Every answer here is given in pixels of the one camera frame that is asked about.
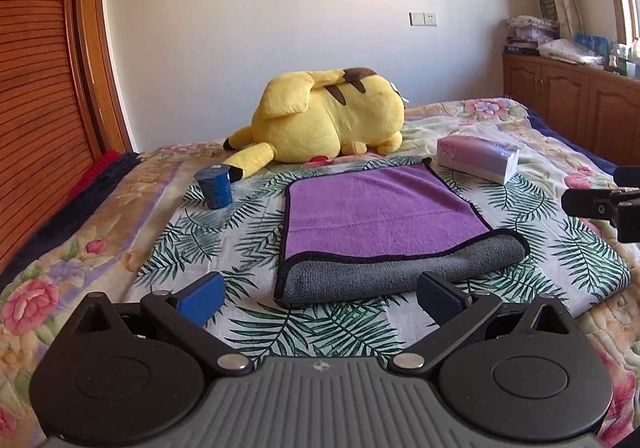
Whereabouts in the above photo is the white wall socket plate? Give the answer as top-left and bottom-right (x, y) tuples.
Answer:
(409, 12), (438, 27)

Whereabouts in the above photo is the wooden louvered wardrobe door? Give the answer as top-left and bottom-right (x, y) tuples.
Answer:
(1, 0), (132, 264)

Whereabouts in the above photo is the wooden low cabinet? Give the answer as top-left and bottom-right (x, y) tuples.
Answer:
(502, 54), (639, 165)

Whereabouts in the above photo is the yellow Pikachu plush toy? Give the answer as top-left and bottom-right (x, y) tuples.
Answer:
(224, 67), (405, 182)

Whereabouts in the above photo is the dark blue cup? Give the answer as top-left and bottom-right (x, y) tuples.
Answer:
(194, 164), (232, 210)

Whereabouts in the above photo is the pink tissue pack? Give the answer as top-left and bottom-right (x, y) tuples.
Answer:
(436, 135), (520, 185)

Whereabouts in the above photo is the stack of folded linens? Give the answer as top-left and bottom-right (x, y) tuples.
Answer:
(503, 15), (560, 56)

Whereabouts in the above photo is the purple and grey towel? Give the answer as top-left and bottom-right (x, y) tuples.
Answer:
(273, 161), (530, 305)

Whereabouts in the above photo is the red blanket edge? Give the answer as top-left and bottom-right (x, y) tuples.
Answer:
(67, 149), (122, 201)

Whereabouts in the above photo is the floral bed quilt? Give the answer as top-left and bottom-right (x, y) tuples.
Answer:
(1, 98), (639, 447)

